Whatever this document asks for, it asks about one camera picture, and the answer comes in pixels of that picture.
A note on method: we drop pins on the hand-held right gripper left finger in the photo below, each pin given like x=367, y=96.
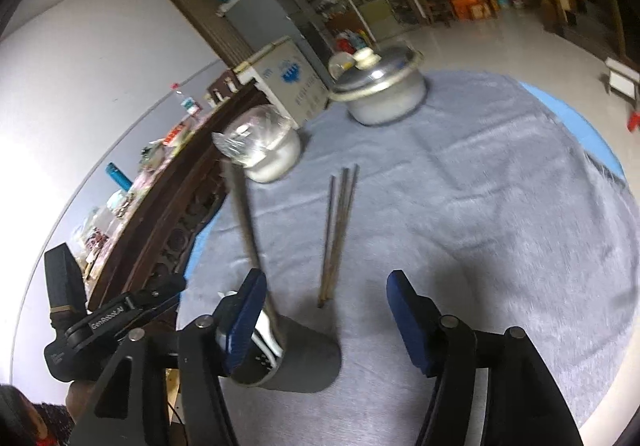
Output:
x=245, y=323

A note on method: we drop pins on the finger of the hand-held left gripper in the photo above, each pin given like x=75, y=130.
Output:
x=160, y=293

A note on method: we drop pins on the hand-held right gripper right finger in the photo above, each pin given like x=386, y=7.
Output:
x=407, y=323

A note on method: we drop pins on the black perforated utensil holder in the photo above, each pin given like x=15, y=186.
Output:
x=310, y=358

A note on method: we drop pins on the long brown chopstick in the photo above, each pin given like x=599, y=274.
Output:
x=245, y=226

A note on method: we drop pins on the row of brown chopsticks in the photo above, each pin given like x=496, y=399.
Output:
x=340, y=226

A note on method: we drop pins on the carved dark wooden bench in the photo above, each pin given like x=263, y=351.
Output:
x=165, y=206

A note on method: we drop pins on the blue thermos bottle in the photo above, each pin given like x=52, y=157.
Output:
x=119, y=176

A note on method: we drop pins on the clear plastic bag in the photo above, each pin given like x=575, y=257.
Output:
x=250, y=136

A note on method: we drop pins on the clear water bottle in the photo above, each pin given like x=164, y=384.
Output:
x=189, y=106

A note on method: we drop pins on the aluminium pot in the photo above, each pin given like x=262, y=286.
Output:
x=390, y=107

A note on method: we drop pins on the white cardboard box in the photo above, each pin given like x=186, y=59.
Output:
x=295, y=86

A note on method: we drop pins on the aluminium pot lid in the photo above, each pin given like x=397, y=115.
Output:
x=380, y=74

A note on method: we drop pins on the blue table cover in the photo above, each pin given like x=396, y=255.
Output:
x=575, y=121

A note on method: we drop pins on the brown wooden door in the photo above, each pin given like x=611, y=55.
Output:
x=200, y=11

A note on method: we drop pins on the grey refrigerator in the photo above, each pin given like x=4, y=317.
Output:
x=260, y=16

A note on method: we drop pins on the red plastic stool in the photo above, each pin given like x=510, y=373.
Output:
x=634, y=121

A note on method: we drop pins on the orange crate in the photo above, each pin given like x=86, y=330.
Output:
x=468, y=6

